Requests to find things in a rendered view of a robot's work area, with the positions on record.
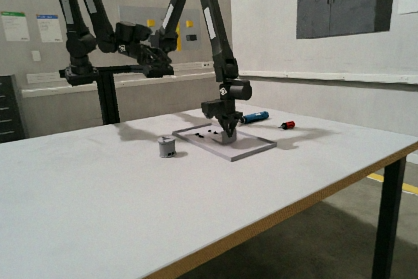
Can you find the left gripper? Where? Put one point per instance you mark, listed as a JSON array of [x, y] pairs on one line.
[[230, 119]]

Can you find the white metal bracket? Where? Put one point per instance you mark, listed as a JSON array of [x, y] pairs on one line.
[[225, 139]]

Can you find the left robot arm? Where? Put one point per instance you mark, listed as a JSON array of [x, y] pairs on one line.
[[225, 65]]

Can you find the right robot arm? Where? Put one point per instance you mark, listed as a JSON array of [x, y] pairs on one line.
[[79, 45]]

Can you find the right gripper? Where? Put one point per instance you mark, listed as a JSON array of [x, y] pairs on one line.
[[145, 53]]

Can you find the blue screwdriver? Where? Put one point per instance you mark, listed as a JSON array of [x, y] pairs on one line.
[[254, 117]]

